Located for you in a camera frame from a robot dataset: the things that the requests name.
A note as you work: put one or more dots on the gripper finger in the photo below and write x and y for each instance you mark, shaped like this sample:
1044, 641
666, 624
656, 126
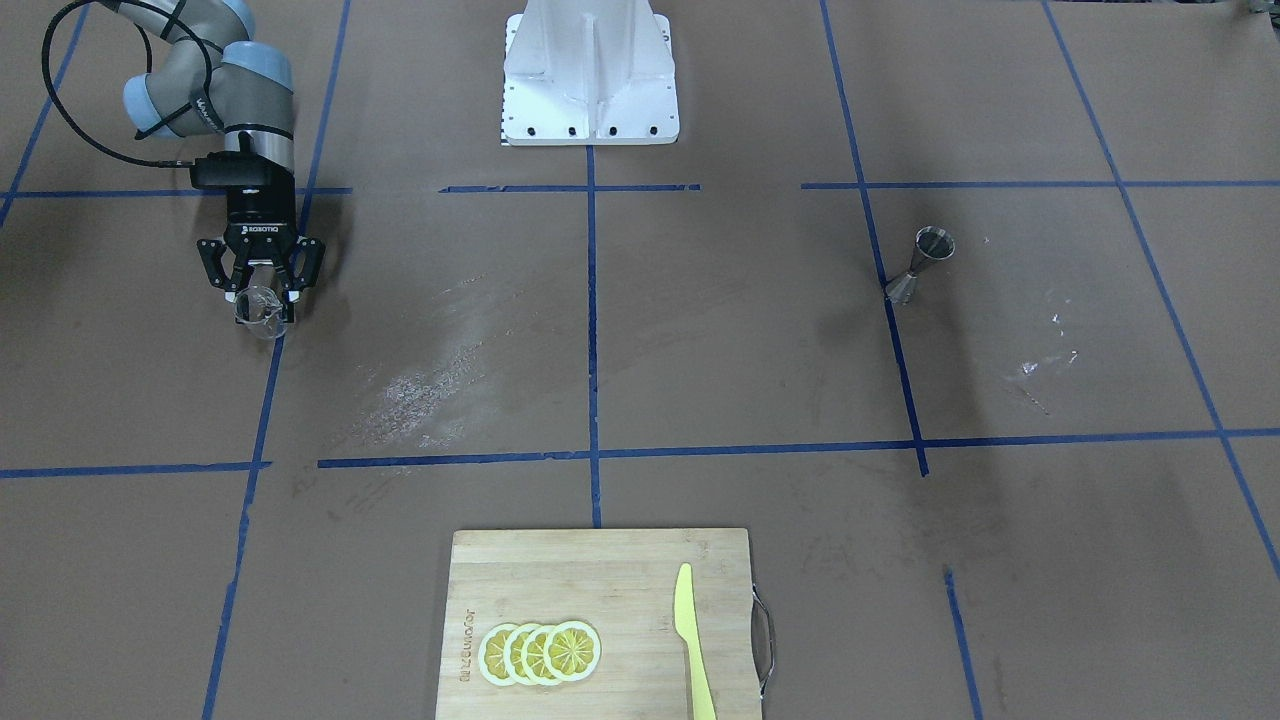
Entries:
303, 264
223, 266

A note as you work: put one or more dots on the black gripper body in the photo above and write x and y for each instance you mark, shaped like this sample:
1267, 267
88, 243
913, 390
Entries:
262, 218

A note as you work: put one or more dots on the clear glass beaker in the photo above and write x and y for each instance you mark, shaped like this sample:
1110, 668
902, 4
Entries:
258, 310

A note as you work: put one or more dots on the steel jigger measuring cup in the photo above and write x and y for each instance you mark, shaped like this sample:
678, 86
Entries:
932, 245

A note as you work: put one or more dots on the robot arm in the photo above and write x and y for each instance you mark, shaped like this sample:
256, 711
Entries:
218, 80

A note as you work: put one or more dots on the lemon slice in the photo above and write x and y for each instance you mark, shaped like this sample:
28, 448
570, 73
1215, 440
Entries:
572, 651
492, 663
513, 651
532, 657

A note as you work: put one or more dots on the bamboo cutting board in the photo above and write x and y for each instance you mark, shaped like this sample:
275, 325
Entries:
621, 582

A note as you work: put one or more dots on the front lemon slice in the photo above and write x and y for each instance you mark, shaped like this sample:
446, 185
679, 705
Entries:
572, 651

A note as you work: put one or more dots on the yellow plastic knife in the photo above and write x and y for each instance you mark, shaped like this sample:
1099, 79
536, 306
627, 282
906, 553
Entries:
686, 625

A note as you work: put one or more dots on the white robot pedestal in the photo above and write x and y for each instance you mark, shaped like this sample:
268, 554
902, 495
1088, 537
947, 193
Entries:
579, 73

